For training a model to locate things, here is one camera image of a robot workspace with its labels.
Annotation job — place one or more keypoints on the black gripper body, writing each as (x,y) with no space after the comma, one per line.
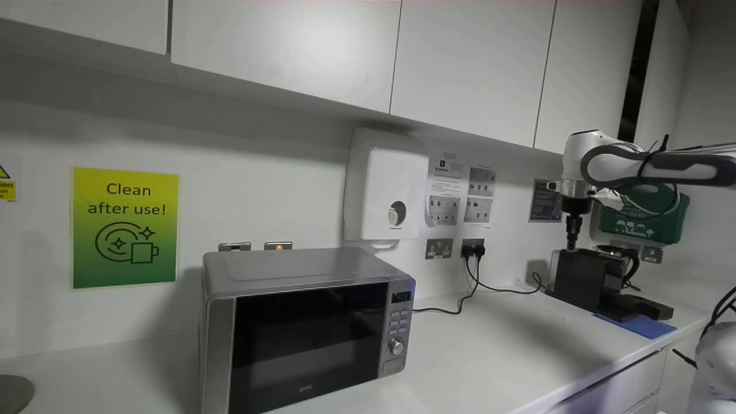
(577,205)

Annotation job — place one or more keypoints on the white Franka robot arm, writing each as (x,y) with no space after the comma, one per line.
(573,163)

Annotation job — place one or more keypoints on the steel double socket plate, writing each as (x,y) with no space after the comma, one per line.
(652,255)
(439,249)
(475,242)

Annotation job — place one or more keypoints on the black coffee machine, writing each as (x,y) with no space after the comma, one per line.
(577,279)

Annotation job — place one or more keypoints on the black mains plug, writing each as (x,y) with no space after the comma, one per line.
(480,252)
(467,252)

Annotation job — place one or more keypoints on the white instruction sheet two photos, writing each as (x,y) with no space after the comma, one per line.
(481,183)

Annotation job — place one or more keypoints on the blue mat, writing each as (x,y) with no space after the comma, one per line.
(644,327)

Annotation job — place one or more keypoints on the white paper towel dispenser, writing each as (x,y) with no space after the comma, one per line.
(392,192)

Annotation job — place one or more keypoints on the silver microwave oven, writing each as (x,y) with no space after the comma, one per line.
(307,345)

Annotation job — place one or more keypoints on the green clean after use poster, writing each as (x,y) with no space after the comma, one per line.
(128,227)

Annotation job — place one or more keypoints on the yellow warning sticker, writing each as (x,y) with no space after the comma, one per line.
(7,184)

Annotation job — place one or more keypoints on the grey round sink basin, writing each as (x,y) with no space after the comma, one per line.
(13,395)

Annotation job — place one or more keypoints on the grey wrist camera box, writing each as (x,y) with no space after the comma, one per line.
(610,199)

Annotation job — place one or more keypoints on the grey square wall plate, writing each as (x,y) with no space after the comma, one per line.
(539,274)

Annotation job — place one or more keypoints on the white wall cabinet door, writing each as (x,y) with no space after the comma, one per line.
(290,48)
(467,61)
(76,19)
(587,71)

